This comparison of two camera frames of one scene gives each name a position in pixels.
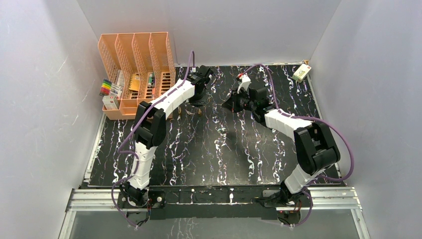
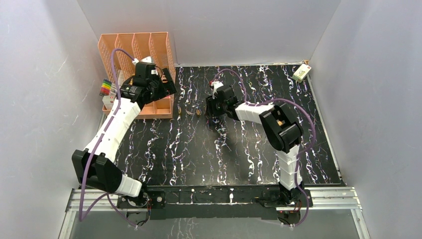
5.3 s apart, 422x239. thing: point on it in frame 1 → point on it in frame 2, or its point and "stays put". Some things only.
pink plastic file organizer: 141,67 stays put
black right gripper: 232,103 → 210,106
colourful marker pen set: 107,88 stays put
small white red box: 110,102 stays put
